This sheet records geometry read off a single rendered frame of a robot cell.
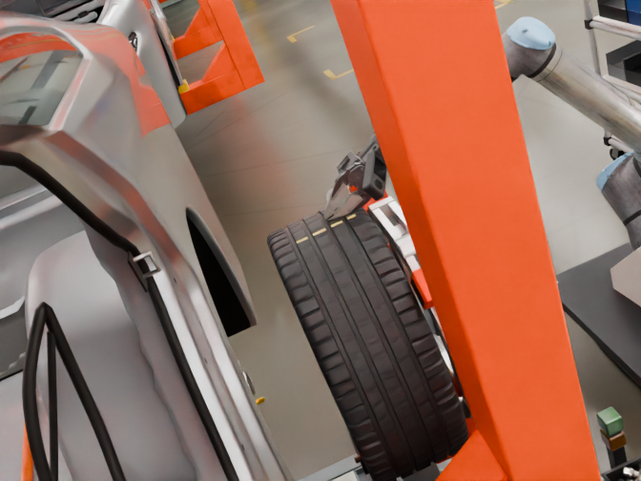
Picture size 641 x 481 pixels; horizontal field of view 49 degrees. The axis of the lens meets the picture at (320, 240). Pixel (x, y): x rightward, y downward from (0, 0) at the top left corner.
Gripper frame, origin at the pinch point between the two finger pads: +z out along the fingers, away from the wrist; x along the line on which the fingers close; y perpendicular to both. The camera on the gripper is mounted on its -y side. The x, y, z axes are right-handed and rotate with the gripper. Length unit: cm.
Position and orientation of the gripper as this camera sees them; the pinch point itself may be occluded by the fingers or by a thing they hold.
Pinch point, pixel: (330, 217)
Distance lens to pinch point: 155.4
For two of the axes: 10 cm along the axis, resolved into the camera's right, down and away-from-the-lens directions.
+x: -7.3, -5.2, -4.3
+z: -6.4, 7.5, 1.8
